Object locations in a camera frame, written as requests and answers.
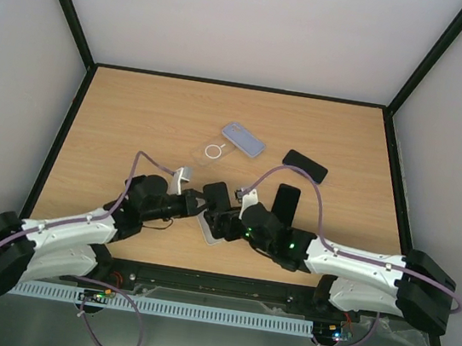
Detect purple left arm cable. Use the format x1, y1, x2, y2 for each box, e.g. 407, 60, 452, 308
0, 130, 181, 314

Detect light blue cable duct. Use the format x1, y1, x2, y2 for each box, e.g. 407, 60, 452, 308
9, 280, 313, 338

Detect lilac phone case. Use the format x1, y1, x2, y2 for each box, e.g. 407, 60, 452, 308
221, 122, 266, 158

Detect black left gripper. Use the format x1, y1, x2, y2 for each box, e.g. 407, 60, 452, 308
141, 183, 216, 232

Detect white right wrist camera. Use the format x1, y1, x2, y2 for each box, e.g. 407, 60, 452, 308
235, 188, 259, 219

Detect clear magsafe phone case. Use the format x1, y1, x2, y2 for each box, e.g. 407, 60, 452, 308
190, 134, 236, 167

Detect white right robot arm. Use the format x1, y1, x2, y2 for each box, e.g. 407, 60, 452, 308
203, 203, 456, 337

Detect black phone blue edge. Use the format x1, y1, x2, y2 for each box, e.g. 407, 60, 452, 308
281, 149, 328, 185

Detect black enclosure frame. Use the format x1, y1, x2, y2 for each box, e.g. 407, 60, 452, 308
0, 0, 462, 346

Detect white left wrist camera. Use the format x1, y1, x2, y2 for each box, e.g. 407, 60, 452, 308
168, 165, 193, 195

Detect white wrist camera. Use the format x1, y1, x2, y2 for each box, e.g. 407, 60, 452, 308
168, 165, 193, 195
235, 188, 259, 219

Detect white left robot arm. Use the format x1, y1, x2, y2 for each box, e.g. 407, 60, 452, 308
0, 175, 207, 296

